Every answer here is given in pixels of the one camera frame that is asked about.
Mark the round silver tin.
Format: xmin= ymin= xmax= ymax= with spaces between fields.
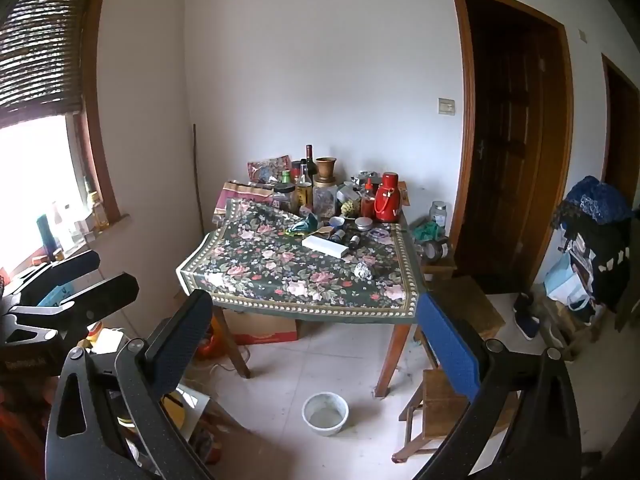
xmin=355 ymin=217 xmax=373 ymax=232

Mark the white rectangular box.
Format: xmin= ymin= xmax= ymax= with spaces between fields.
xmin=302 ymin=235 xmax=348 ymax=258

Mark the green plastic bag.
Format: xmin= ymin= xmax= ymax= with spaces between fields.
xmin=286 ymin=212 xmax=319 ymax=236

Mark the aluminium foil ball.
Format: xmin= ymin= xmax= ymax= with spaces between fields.
xmin=352 ymin=261 xmax=374 ymax=281

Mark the small dark labelled bottle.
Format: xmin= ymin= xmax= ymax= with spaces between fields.
xmin=348 ymin=234 xmax=361 ymax=250

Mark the white plastic trash bin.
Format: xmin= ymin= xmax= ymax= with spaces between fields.
xmin=302 ymin=391 xmax=350 ymax=437

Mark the small wooden stool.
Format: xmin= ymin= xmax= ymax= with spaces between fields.
xmin=391 ymin=367 xmax=519 ymax=464

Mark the wooden table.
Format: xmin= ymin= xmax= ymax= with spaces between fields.
xmin=209 ymin=179 xmax=452 ymax=400

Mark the cardboard box with red band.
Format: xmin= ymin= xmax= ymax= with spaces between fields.
xmin=224 ymin=310 xmax=298 ymax=344

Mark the pile of clothes and bags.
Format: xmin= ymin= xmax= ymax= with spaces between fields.
xmin=544 ymin=176 xmax=634 ymax=324

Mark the clear lid plastic box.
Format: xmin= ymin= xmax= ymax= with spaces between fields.
xmin=367 ymin=228 xmax=394 ymax=245

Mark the clear jar with silver lid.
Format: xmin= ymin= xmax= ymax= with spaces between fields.
xmin=430 ymin=200 xmax=448 ymax=230

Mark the red thermos jug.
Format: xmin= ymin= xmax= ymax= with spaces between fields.
xmin=374 ymin=172 xmax=401 ymax=223

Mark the maroon striped paper bag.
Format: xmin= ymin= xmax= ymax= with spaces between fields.
xmin=212 ymin=181 xmax=273 ymax=224

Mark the red sauce squeeze bottle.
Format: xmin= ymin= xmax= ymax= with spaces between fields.
xmin=360 ymin=178 xmax=375 ymax=219

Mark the yellow green yarn ball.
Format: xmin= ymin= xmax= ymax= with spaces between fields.
xmin=341 ymin=200 xmax=360 ymax=219

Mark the black lid glass jar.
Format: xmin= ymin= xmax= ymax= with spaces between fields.
xmin=272 ymin=182 xmax=297 ymax=214

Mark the glass jar with gold lid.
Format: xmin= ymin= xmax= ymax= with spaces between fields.
xmin=312 ymin=180 xmax=337 ymax=220

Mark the yellow labelled liquor bottle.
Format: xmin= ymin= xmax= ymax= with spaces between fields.
xmin=296 ymin=159 xmax=314 ymax=209

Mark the red patterned snack package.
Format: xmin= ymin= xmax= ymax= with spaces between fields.
xmin=247 ymin=155 xmax=291 ymax=184

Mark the bamboo window blind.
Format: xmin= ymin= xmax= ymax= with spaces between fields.
xmin=1 ymin=0 xmax=88 ymax=128

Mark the brown clay vase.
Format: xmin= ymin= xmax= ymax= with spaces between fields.
xmin=316 ymin=156 xmax=336 ymax=183

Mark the dark wine bottle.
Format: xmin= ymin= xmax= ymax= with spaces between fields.
xmin=305 ymin=144 xmax=318 ymax=180

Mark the dark wooden door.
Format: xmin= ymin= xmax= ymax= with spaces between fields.
xmin=450 ymin=0 xmax=574 ymax=294

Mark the wall light switch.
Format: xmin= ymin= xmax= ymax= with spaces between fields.
xmin=437 ymin=98 xmax=457 ymax=116

